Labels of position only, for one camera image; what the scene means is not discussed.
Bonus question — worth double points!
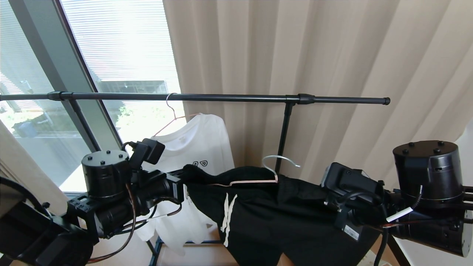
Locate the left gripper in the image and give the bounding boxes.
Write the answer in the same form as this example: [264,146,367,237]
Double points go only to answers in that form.
[96,171,184,235]

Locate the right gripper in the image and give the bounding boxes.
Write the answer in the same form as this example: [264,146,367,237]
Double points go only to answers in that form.
[334,207,473,257]

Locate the pink clothes hanger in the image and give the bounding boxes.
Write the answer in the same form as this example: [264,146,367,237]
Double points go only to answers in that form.
[153,93,202,137]
[211,155,300,187]

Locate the white printed t-shirt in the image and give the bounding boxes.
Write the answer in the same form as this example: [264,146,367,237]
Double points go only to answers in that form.
[135,114,235,256]

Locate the black shorts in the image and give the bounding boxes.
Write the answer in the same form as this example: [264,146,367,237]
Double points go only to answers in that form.
[179,164,381,266]

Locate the black clothes rack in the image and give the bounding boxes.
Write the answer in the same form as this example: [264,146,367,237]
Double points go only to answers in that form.
[0,92,390,266]

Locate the beige curtain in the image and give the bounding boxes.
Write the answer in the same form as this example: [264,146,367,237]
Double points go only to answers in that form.
[0,122,69,216]
[163,0,473,185]

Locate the window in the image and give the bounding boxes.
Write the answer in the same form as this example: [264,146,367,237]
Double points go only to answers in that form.
[0,0,185,194]

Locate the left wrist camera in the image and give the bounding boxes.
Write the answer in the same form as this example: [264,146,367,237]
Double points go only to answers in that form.
[122,139,166,170]

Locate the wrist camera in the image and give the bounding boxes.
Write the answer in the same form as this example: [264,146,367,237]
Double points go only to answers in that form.
[321,163,385,209]
[122,139,166,170]

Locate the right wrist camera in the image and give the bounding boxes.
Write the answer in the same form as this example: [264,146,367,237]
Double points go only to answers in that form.
[321,163,385,209]

